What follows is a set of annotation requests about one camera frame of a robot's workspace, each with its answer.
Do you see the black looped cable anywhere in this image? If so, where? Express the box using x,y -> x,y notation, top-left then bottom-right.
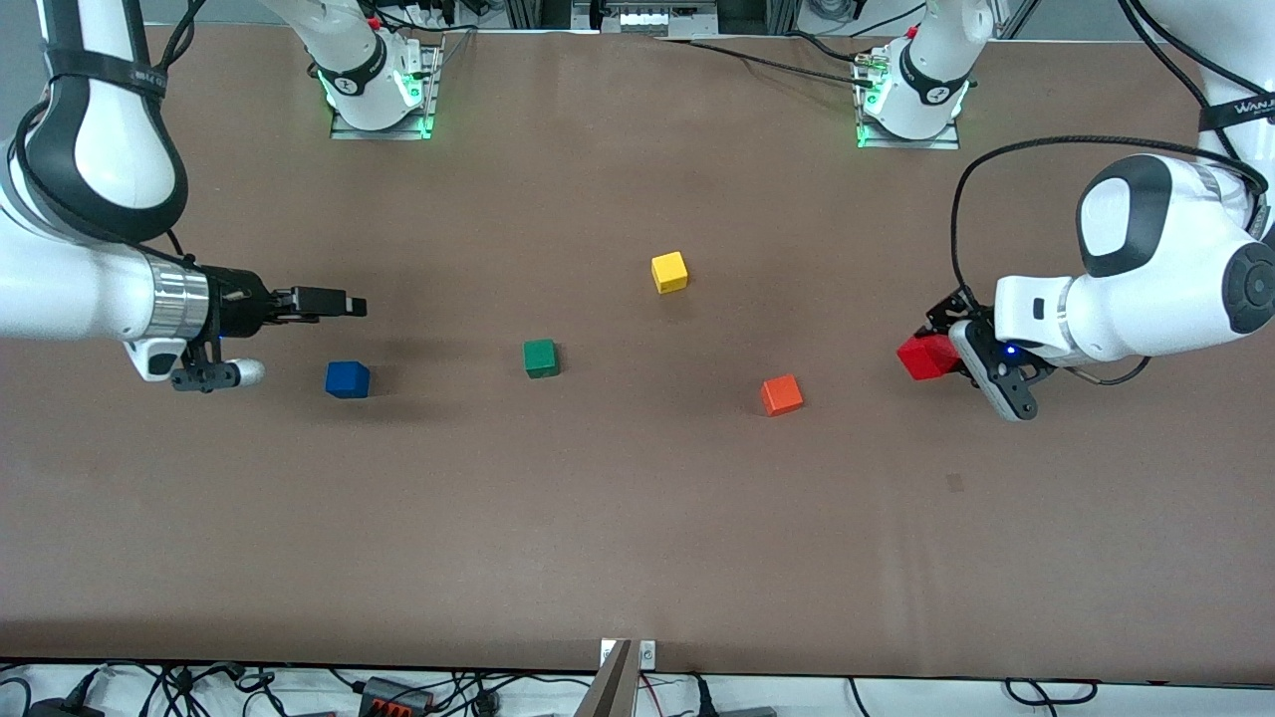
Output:
1003,677 -> 1100,708

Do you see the black right arm cable strap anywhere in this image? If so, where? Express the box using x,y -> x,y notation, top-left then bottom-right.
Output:
41,44 -> 168,102

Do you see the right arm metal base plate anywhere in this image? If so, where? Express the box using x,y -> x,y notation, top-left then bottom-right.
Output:
330,44 -> 443,141

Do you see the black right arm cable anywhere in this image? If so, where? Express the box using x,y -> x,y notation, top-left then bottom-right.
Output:
8,0 -> 208,266

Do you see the black left arm cable strap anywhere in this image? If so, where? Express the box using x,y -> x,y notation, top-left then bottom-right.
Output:
1197,92 -> 1275,134

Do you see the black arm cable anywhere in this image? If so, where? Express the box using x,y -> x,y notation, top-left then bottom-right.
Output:
8,0 -> 208,266
948,0 -> 1275,388

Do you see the yellow wooden block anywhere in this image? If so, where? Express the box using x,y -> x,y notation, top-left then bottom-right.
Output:
650,250 -> 690,296

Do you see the grey terminal block device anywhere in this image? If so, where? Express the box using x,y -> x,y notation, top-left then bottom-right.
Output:
596,0 -> 720,39

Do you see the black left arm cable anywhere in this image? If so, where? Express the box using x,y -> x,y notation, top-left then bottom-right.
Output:
948,0 -> 1275,388

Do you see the blue wooden block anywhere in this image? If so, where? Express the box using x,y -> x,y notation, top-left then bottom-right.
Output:
324,359 -> 373,401

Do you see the black orange power strip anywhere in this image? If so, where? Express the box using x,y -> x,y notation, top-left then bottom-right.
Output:
360,676 -> 435,717

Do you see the orange wooden block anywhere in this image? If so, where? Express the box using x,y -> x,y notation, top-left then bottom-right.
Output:
759,373 -> 806,418

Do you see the grey metal beam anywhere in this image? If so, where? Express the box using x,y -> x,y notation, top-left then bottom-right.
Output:
575,638 -> 639,717

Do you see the black arm cable strap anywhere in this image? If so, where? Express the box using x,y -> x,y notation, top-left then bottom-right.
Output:
41,44 -> 168,102
1197,92 -> 1275,134

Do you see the brown table cover mat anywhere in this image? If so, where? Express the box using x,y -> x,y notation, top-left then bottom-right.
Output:
0,25 -> 1275,688

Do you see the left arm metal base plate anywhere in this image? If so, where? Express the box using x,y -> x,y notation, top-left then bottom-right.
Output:
855,95 -> 963,151

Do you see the aluminium profile frame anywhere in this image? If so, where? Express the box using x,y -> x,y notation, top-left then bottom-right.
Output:
503,0 -> 808,39

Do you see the black cable across mat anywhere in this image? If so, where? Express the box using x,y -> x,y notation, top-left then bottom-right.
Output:
661,37 -> 884,87

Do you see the red wooden block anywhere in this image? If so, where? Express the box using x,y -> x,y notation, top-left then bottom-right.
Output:
894,333 -> 960,383

